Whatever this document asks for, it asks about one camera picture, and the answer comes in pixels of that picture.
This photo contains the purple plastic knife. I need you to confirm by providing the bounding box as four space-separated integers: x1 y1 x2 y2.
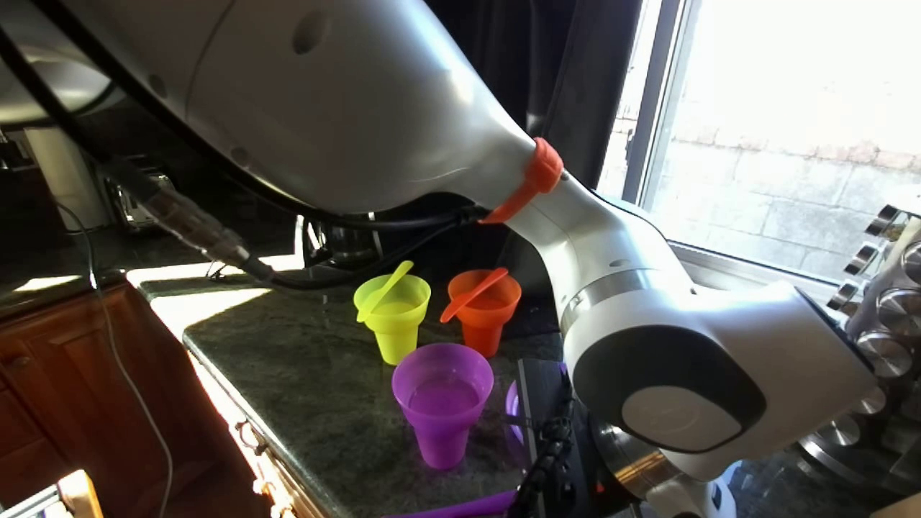
398 487 522 518

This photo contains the orange plastic utensil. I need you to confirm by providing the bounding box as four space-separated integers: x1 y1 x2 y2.
439 264 512 324

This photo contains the orange plastic cup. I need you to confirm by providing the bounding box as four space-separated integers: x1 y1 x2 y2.
443 267 526 360

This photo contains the yellow-green plastic utensil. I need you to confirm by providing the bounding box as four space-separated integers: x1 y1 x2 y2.
357 258 417 324

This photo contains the yellow-green plastic cup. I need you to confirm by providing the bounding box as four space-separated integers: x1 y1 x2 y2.
352 271 436 368

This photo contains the silver toaster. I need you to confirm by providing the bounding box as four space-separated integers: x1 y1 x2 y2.
96 170 149 232

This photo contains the white framed window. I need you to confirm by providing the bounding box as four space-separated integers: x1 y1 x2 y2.
593 0 921 291

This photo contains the white countertop appliance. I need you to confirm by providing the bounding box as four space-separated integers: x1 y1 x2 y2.
20 126 109 231

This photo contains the wooden kitchen cabinet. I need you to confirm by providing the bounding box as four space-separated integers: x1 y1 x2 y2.
0 277 328 518

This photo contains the wooden chair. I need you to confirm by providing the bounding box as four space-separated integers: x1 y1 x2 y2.
0 467 108 518

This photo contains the orange cable clip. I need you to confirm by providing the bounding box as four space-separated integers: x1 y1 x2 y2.
477 135 568 227

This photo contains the black braided cable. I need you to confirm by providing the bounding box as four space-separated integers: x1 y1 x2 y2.
515 412 583 518

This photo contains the thin white cable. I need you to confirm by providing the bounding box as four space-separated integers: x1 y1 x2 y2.
53 198 180 518

